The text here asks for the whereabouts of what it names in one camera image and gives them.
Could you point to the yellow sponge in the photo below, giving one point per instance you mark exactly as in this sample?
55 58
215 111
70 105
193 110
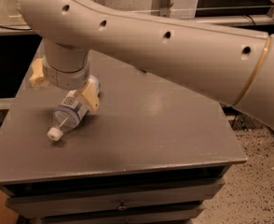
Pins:
35 75

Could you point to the grey drawer cabinet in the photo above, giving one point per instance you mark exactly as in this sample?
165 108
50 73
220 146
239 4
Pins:
151 154

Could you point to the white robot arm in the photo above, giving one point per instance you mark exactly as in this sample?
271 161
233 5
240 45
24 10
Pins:
230 65

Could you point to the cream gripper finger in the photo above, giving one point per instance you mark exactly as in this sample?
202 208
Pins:
88 96
37 73

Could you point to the clear blue-label plastic bottle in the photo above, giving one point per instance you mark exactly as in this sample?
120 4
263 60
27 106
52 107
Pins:
69 113

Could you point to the metal bracket post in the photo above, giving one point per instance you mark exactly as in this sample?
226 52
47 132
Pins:
165 0

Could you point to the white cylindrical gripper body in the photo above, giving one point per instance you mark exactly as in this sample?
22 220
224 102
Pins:
65 77

